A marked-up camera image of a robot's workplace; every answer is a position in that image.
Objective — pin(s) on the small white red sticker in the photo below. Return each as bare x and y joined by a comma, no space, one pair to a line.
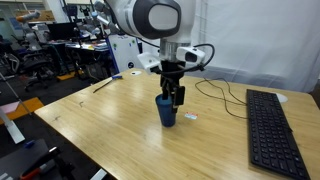
191,116

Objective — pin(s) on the black office chair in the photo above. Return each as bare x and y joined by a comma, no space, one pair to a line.
35,65

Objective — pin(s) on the grey metal bar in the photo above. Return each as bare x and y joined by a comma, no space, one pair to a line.
11,128

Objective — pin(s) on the white fabric curtain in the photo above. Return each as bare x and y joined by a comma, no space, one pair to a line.
266,40

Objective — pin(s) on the dark blue plastic cup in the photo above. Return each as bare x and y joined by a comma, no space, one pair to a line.
165,113

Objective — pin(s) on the black computer monitor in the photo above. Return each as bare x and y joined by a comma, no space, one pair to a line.
61,31

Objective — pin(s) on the black equipment case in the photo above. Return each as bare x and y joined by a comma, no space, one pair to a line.
26,160

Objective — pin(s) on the white cabinet with stickers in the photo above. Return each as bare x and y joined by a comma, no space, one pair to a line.
123,51

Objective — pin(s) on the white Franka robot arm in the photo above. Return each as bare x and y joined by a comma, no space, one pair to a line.
146,16

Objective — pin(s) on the grey background robot arm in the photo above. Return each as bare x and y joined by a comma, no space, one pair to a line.
101,18

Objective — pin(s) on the cluttered background desk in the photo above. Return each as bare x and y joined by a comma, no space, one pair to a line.
83,48

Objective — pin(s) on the white round desk grommet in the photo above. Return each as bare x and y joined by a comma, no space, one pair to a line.
135,72
282,98

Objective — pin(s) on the black computer keyboard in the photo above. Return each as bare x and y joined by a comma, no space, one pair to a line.
273,133

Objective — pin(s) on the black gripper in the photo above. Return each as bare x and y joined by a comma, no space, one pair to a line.
171,73

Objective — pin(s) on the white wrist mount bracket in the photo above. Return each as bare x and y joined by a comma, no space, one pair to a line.
148,62

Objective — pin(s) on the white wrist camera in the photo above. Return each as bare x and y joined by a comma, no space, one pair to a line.
190,55

